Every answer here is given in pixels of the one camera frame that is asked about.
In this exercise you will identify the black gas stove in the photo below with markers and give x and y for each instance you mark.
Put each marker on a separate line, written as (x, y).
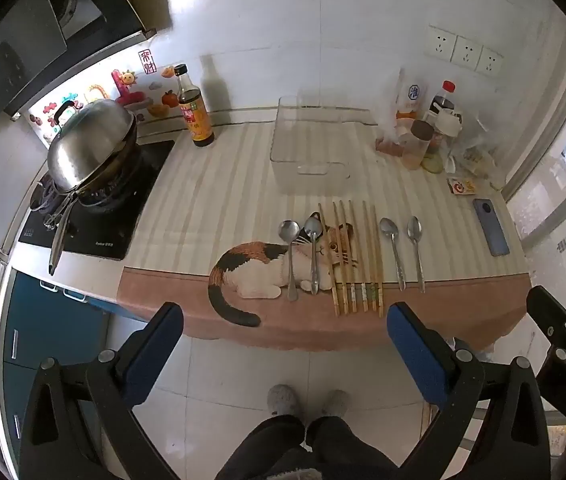
(108, 232)

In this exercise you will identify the dark soy sauce bottle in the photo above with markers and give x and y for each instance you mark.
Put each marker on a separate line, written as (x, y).
(196, 112)

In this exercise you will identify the person's right leg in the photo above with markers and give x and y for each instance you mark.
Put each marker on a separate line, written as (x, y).
(348, 452)

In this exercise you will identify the blue smartphone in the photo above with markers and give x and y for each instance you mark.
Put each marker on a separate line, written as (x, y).
(491, 227)

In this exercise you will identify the clear plastic container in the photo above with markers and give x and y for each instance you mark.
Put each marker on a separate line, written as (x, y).
(308, 160)

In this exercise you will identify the clear plastic bags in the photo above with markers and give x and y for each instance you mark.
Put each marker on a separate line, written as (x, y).
(480, 147)

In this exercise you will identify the red square wall sticker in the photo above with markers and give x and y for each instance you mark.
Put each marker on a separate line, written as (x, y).
(147, 62)

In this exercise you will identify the black range hood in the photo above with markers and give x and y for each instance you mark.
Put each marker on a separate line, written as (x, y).
(23, 25)

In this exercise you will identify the person's grey slipper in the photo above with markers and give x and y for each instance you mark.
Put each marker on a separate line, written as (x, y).
(283, 400)
(335, 402)

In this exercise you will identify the person's grey right slipper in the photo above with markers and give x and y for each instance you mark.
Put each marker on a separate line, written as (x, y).
(335, 402)

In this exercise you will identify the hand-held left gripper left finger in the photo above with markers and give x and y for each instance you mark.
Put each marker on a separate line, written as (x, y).
(155, 345)

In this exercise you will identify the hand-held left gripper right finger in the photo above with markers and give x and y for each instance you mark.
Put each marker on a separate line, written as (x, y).
(418, 355)

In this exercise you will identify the blue kitchen cabinet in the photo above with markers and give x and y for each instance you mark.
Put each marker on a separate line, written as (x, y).
(38, 320)

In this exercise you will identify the striped cat print table mat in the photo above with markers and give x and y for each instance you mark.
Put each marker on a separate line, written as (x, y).
(223, 185)

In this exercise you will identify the person's grey left slipper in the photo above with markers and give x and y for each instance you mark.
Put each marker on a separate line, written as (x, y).
(283, 400)

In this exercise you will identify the steel spoon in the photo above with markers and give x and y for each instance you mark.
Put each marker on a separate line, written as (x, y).
(389, 227)
(414, 228)
(288, 231)
(313, 228)

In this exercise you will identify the white wall socket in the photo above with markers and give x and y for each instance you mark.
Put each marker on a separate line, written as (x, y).
(492, 62)
(440, 42)
(468, 53)

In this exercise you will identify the white seasoning bag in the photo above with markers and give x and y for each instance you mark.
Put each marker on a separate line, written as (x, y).
(410, 97)

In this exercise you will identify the colourful wall stickers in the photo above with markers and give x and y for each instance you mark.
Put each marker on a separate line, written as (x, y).
(130, 91)

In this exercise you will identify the person's left leg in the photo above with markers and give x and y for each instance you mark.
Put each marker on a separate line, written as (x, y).
(263, 452)

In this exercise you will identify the person's leg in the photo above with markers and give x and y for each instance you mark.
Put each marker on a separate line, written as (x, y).
(263, 452)
(348, 452)

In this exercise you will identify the jar with brown lid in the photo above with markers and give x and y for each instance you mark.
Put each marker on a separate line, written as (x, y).
(420, 146)

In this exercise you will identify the steel wok lid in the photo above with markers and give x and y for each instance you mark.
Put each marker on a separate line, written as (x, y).
(90, 145)

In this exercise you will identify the dark bottle with red cap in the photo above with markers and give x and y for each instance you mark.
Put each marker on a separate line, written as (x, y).
(445, 96)

